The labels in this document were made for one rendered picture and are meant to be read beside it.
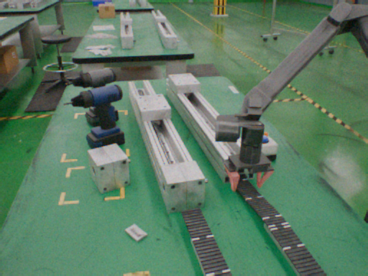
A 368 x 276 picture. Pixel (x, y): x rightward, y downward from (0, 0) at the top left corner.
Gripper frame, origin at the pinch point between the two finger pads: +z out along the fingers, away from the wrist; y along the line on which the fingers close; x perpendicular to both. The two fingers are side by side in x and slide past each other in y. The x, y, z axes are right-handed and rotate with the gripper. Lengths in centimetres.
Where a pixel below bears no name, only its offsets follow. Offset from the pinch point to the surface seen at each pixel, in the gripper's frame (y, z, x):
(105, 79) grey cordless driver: 35, -16, -58
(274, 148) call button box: -15.7, -3.0, -13.6
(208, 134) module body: 4.3, -6.5, -22.0
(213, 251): 17.7, -1.2, 21.9
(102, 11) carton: 25, -6, -388
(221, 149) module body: 3.9, -6.5, -10.9
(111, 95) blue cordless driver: 34, -17, -37
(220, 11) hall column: -351, 63, -959
